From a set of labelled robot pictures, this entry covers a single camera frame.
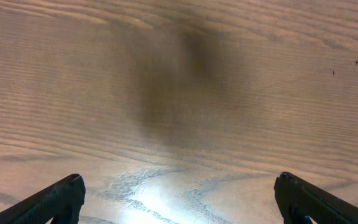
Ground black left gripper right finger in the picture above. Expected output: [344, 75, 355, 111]
[273, 172, 358, 224]

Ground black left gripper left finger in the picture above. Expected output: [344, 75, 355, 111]
[0, 174, 86, 224]

